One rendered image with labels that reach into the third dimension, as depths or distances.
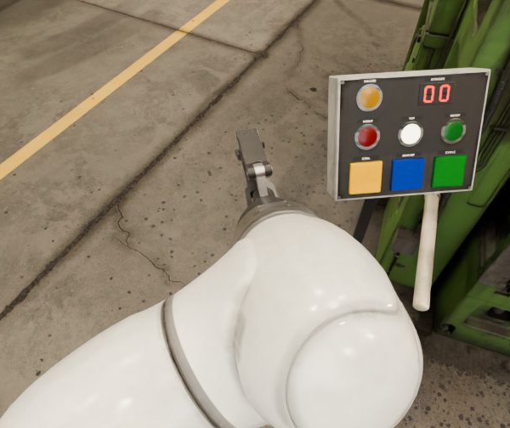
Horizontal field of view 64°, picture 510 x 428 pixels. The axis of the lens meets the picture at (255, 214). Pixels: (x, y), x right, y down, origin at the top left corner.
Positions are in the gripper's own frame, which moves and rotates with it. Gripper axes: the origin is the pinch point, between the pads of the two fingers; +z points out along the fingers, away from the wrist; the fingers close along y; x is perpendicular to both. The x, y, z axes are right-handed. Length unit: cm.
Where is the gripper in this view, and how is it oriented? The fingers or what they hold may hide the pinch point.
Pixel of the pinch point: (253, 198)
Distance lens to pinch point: 58.3
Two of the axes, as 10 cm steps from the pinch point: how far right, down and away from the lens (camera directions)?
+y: -1.7, -9.5, -2.7
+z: -1.1, -2.5, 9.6
